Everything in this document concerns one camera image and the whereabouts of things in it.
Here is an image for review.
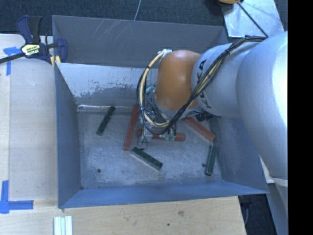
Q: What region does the grey metal bin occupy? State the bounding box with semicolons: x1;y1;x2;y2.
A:
51;15;270;209

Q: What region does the red-brown flat block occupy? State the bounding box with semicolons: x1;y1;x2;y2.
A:
183;116;216;142
122;104;140;152
136;128;186;142

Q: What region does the pale wood flat board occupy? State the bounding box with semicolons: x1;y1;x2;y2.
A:
8;57;60;202

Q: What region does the dark green flat block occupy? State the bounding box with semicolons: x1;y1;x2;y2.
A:
204;143;219;177
95;105;116;137
130;146;164;171

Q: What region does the black cylinder on white bracket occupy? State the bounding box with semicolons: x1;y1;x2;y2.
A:
195;112;214;122

